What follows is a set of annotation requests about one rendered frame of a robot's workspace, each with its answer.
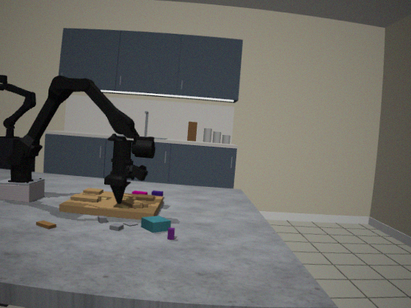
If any teal rectangular block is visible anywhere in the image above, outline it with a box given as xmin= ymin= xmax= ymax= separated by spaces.
xmin=141 ymin=216 xmax=171 ymax=232

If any tan wooden puzzle board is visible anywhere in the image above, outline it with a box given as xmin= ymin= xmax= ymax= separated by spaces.
xmin=59 ymin=188 xmax=163 ymax=219

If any small brown flat block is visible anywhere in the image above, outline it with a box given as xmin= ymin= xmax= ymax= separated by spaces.
xmin=36 ymin=220 xmax=56 ymax=229

